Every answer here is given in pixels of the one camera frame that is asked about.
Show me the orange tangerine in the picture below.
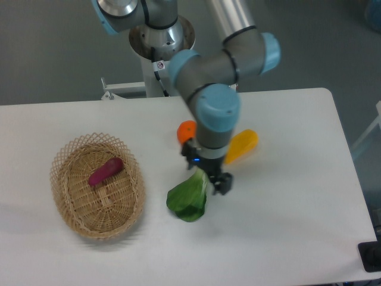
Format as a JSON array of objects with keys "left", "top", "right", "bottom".
[{"left": 176, "top": 120, "right": 196, "bottom": 145}]

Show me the black device at edge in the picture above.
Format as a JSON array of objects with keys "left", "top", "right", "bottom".
[{"left": 358, "top": 241, "right": 380, "bottom": 273}]

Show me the woven wicker basket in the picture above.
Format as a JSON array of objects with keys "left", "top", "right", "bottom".
[{"left": 50, "top": 133, "right": 145, "bottom": 240}]

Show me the yellow bell pepper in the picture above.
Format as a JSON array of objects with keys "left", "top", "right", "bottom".
[{"left": 224, "top": 129, "right": 259, "bottom": 164}]

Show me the white frame at right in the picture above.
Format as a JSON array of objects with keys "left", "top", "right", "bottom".
[{"left": 351, "top": 101, "right": 380, "bottom": 157}]

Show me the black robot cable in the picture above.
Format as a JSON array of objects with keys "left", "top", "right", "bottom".
[{"left": 150, "top": 47, "right": 171, "bottom": 98}]

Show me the blue object top right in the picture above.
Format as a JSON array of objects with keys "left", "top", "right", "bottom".
[{"left": 364, "top": 0, "right": 381, "bottom": 32}]

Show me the green bok choy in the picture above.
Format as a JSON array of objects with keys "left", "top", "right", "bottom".
[{"left": 166, "top": 169, "right": 208, "bottom": 222}]

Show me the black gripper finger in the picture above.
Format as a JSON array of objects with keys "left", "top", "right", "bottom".
[
  {"left": 181, "top": 138, "right": 196, "bottom": 170},
  {"left": 208, "top": 172, "right": 233, "bottom": 195}
]

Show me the purple sweet potato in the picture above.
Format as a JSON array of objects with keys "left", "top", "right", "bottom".
[{"left": 88, "top": 157, "right": 124, "bottom": 186}]

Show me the white left mounting bracket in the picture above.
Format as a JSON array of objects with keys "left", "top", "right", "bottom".
[{"left": 101, "top": 77, "right": 146, "bottom": 100}]

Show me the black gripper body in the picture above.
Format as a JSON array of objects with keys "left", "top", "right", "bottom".
[{"left": 190, "top": 147, "right": 226, "bottom": 179}]

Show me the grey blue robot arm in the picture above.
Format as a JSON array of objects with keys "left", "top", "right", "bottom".
[{"left": 92, "top": 1, "right": 281, "bottom": 194}]

